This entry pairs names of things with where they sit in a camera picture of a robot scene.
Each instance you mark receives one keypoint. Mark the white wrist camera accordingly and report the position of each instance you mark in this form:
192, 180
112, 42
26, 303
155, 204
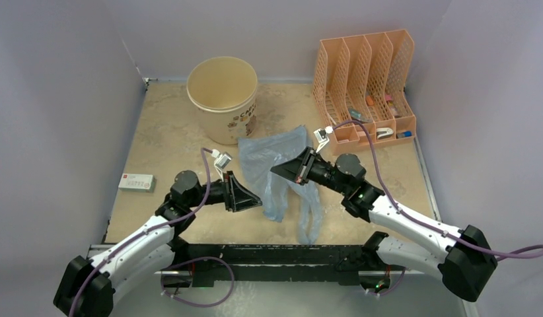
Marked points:
221, 160
322, 136

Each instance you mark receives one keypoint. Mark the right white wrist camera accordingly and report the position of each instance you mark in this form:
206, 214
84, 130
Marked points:
322, 136

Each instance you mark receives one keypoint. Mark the beige paper trash bin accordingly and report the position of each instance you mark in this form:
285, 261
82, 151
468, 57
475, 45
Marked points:
223, 89

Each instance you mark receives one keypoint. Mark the orange file organizer rack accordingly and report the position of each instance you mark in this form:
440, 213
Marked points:
350, 68

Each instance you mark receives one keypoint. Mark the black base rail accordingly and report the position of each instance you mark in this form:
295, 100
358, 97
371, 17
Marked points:
347, 265

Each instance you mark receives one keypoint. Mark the white stapler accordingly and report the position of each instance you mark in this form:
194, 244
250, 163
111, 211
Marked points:
384, 133

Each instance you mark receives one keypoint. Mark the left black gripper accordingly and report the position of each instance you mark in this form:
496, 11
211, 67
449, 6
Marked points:
239, 197

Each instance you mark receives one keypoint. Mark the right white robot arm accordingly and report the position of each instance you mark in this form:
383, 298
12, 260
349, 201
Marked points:
450, 254

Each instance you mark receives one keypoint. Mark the orange item in rack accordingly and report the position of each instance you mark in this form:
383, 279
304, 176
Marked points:
369, 101

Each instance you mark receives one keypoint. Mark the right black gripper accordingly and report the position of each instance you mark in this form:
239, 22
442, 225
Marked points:
298, 169

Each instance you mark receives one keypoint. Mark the blue small item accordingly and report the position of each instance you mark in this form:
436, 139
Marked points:
404, 134

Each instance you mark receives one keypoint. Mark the white red small box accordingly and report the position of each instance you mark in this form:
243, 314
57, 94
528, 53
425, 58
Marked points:
137, 182

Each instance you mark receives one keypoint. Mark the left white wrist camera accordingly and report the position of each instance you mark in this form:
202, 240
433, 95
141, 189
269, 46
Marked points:
221, 160

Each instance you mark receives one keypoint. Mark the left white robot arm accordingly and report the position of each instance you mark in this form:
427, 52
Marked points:
94, 286

